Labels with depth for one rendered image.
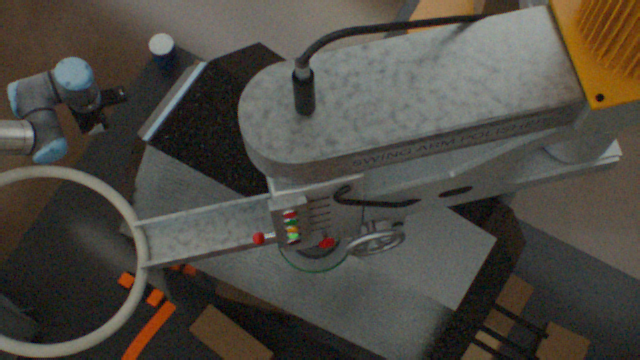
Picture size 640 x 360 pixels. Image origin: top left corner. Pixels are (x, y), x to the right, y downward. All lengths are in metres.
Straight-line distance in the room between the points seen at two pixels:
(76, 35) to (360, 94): 2.36
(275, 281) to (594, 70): 1.25
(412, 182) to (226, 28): 1.96
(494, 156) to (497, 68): 0.25
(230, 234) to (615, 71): 1.04
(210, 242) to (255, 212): 0.14
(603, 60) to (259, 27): 2.22
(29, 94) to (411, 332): 1.23
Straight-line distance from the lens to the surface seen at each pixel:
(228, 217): 2.17
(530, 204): 3.40
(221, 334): 3.07
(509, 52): 1.68
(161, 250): 2.17
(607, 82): 1.67
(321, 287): 2.47
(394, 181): 1.86
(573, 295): 3.32
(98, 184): 2.20
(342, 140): 1.56
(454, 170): 1.88
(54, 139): 2.20
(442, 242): 2.42
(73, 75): 2.25
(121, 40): 3.74
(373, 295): 2.43
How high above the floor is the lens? 3.13
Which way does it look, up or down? 69 degrees down
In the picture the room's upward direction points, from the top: 3 degrees counter-clockwise
